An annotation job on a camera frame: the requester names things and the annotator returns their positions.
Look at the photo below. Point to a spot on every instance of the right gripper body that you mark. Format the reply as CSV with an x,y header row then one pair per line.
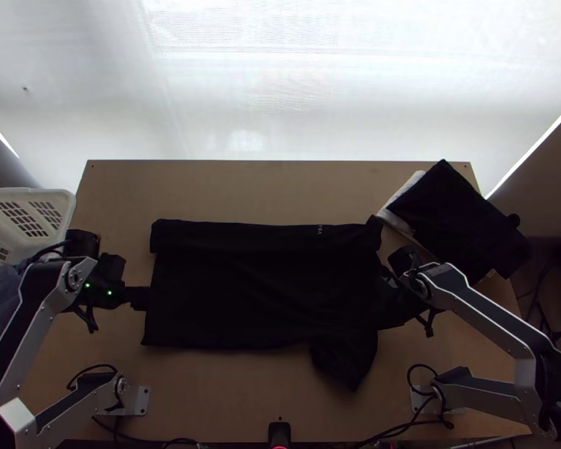
x,y
389,280

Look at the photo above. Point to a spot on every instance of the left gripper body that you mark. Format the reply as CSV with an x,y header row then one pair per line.
x,y
135,298

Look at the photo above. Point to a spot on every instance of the dark t-shirt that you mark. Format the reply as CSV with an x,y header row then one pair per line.
x,y
262,290

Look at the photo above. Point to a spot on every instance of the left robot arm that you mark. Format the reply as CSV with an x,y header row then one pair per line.
x,y
32,318

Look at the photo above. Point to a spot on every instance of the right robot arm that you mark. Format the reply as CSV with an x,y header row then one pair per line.
x,y
486,308

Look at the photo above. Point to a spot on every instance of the pile of folded clothes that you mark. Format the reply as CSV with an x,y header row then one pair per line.
x,y
458,220

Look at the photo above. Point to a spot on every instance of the white laundry basket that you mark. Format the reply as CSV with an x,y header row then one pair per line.
x,y
23,215

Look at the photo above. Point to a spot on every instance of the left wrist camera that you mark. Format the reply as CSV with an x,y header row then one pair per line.
x,y
111,266

